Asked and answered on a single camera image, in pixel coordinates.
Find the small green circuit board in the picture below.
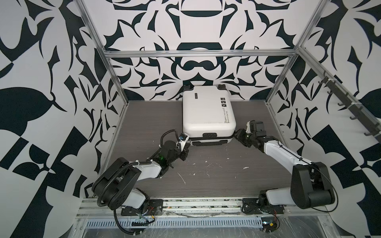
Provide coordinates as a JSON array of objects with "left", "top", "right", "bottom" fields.
[{"left": 262, "top": 217, "right": 280, "bottom": 233}]

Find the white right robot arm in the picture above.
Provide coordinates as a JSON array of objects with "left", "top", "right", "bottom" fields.
[{"left": 234, "top": 120, "right": 338, "bottom": 212}]

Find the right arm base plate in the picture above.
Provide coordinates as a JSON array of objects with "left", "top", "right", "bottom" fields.
[{"left": 241, "top": 198, "right": 284, "bottom": 215}]

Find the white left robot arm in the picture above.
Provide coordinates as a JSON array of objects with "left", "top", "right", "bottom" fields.
[{"left": 91, "top": 139, "right": 191, "bottom": 213}]

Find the black corrugated cable hose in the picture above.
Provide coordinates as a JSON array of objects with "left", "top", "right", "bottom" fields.
[{"left": 112, "top": 208, "right": 155, "bottom": 236}]

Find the black wall hook rack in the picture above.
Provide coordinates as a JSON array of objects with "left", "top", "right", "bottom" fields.
[{"left": 319, "top": 70, "right": 381, "bottom": 143}]

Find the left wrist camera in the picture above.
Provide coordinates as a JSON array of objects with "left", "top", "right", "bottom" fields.
[{"left": 177, "top": 133, "right": 191, "bottom": 152}]

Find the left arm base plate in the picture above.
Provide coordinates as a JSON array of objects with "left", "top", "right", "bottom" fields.
[{"left": 121, "top": 199, "right": 163, "bottom": 216}]

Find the white suitcase black lining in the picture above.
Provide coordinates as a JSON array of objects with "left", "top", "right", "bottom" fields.
[{"left": 182, "top": 84, "right": 236, "bottom": 146}]

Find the aluminium frame rail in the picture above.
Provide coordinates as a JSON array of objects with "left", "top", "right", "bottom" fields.
[{"left": 104, "top": 49, "right": 295, "bottom": 58}]

